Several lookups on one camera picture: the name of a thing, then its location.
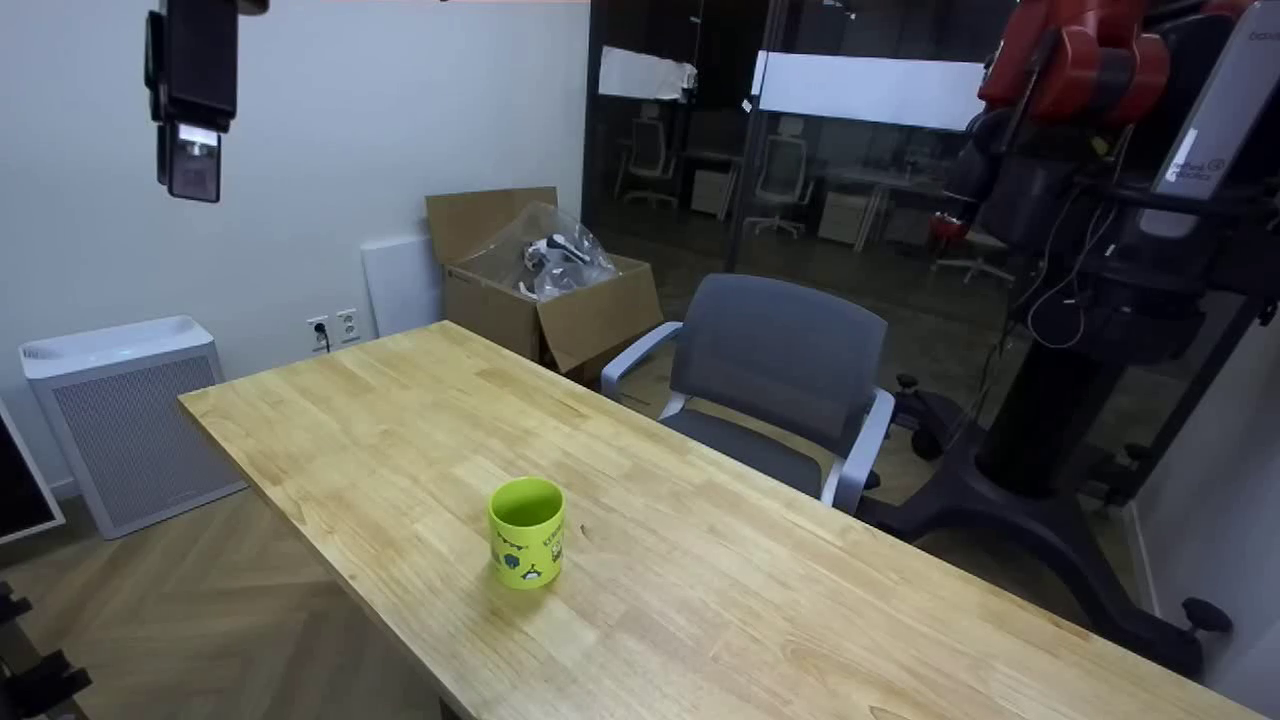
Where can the green plastic mug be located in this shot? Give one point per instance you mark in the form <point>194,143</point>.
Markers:
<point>524,520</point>

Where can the grey office chair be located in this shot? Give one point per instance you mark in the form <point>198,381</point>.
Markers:
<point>779,377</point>

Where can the open cardboard box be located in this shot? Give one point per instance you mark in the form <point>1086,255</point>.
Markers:
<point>524,275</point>

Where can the white wall panel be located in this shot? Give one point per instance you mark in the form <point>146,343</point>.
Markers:
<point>401,280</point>

